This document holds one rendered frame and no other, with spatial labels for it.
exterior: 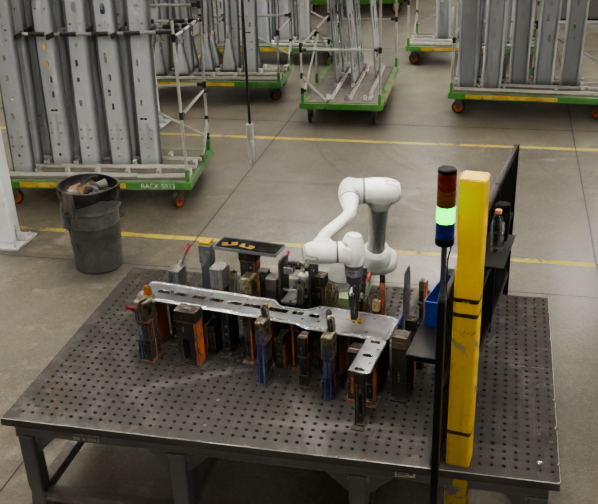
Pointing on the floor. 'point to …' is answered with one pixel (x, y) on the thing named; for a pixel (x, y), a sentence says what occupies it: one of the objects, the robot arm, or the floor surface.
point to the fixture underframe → (179, 459)
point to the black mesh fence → (494, 278)
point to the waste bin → (92, 220)
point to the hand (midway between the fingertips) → (354, 312)
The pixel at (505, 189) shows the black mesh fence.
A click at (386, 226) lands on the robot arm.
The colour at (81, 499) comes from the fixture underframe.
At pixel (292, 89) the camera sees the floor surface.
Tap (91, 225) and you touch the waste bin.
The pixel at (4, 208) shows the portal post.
